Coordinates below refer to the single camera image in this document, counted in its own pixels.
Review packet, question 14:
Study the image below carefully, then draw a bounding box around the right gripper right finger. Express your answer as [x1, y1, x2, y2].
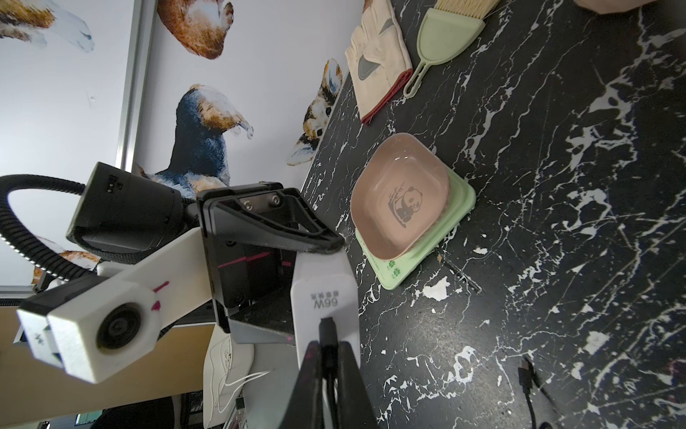
[335, 341, 378, 429]

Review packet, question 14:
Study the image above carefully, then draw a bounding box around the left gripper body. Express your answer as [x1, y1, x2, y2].
[197, 182, 344, 343]

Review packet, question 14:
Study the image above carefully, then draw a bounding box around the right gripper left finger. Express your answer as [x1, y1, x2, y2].
[279, 341, 324, 429]

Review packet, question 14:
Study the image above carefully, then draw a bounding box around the white USB charger adapter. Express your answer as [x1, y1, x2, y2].
[290, 250, 361, 363]

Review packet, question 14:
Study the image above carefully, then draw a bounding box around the green electronic scale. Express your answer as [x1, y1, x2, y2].
[356, 169, 476, 291]

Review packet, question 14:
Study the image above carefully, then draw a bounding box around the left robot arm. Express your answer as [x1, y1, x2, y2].
[1, 163, 344, 335]

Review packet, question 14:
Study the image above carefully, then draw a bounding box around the pink square bowl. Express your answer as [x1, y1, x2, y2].
[350, 133, 450, 260]

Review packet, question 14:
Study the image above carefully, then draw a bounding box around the beige work glove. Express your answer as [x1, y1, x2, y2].
[345, 0, 413, 124]

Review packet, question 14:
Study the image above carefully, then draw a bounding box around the green hand brush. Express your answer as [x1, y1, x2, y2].
[403, 0, 499, 98]

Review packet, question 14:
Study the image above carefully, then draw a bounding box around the pink pot with green plant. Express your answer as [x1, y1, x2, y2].
[573, 0, 655, 14]

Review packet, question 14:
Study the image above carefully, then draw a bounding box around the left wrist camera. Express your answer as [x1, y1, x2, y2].
[17, 228, 212, 384]

